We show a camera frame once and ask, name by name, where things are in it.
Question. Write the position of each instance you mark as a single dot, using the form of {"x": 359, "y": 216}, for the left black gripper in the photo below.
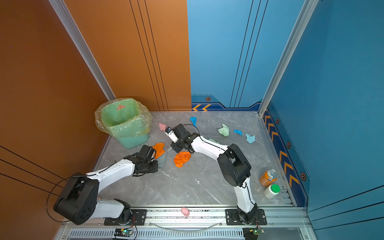
{"x": 156, "y": 167}

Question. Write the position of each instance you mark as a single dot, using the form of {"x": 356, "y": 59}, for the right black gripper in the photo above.
{"x": 173, "y": 145}

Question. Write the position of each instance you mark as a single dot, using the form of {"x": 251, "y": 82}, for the grey-blue plastic dustpan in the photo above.
{"x": 162, "y": 159}

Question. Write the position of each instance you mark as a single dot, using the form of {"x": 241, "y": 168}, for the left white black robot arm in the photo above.
{"x": 79, "y": 202}

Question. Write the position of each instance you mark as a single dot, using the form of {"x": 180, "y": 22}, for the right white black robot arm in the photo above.
{"x": 233, "y": 164}

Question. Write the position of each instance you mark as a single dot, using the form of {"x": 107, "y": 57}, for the large crumpled orange paper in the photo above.
{"x": 182, "y": 158}

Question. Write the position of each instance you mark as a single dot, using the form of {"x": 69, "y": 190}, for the blue paper scrap far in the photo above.
{"x": 194, "y": 121}

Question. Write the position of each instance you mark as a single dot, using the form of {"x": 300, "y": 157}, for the folded orange paper scrap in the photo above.
{"x": 159, "y": 148}

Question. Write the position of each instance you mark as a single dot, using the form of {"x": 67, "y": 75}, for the pink paper scrap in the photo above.
{"x": 162, "y": 127}

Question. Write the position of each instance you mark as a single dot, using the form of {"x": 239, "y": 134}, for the small light green paper scrap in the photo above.
{"x": 224, "y": 130}

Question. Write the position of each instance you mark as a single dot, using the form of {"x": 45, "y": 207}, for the clear yellow bin liner bag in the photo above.
{"x": 123, "y": 118}

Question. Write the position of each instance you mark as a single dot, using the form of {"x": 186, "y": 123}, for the green plastic trash bin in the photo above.
{"x": 126, "y": 126}

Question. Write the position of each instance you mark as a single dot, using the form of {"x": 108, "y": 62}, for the small blue paper scrap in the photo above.
{"x": 239, "y": 132}

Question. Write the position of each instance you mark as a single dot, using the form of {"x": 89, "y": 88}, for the light blue paper scrap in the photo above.
{"x": 250, "y": 138}

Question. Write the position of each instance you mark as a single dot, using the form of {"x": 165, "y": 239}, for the left green circuit board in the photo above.
{"x": 124, "y": 233}

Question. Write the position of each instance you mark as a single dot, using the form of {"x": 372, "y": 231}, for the green circuit board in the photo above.
{"x": 124, "y": 233}
{"x": 252, "y": 233}

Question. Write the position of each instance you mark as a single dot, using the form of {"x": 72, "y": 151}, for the white bottle green cap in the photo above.
{"x": 271, "y": 191}

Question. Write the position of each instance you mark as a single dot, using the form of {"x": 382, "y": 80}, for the right green circuit board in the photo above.
{"x": 252, "y": 233}

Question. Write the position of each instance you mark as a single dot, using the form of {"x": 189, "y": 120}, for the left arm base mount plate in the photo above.
{"x": 135, "y": 217}

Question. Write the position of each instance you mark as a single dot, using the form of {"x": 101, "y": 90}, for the pink toy on rail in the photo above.
{"x": 185, "y": 211}

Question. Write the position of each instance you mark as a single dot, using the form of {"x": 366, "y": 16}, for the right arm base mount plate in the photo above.
{"x": 238, "y": 217}

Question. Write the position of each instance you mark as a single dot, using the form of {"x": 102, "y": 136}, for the aluminium front rail frame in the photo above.
{"x": 203, "y": 223}

